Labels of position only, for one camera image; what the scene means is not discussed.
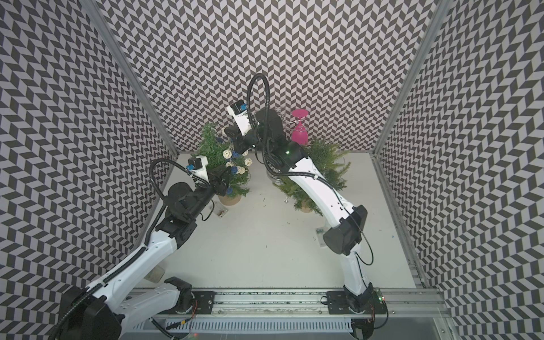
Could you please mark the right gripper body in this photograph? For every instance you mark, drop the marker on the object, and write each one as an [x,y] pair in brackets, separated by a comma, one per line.
[250,141]

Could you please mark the light green christmas tree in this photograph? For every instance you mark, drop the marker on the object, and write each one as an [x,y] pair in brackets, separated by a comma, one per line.
[301,200]

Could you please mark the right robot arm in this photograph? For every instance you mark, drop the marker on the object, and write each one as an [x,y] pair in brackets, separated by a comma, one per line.
[259,128]

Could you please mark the pink plastic wine glass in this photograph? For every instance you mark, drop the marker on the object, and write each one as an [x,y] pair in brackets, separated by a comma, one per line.
[300,133]

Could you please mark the metal front rail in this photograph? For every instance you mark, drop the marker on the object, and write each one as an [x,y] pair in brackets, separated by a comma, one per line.
[253,303]

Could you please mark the blue and white ball garland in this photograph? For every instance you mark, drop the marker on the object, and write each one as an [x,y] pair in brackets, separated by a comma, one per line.
[239,164]

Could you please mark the clear battery box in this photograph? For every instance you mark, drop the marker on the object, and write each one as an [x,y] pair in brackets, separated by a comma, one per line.
[319,233]

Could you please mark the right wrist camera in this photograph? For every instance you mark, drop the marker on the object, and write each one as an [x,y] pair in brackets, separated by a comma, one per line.
[238,111]

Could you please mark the garland battery box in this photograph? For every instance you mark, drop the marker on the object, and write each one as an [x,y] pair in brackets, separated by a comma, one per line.
[220,210]

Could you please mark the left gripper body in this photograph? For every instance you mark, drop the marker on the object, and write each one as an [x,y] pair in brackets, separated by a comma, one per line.
[219,188]

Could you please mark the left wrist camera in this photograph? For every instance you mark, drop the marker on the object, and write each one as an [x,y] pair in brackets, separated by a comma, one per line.
[197,168]

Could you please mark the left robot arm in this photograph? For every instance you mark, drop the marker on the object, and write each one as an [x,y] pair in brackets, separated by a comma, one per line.
[103,310]

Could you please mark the dark green small christmas tree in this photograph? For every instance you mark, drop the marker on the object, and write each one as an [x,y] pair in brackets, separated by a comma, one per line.
[211,148]

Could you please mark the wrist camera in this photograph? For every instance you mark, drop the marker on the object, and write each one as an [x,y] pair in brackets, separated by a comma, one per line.
[238,111]
[197,168]

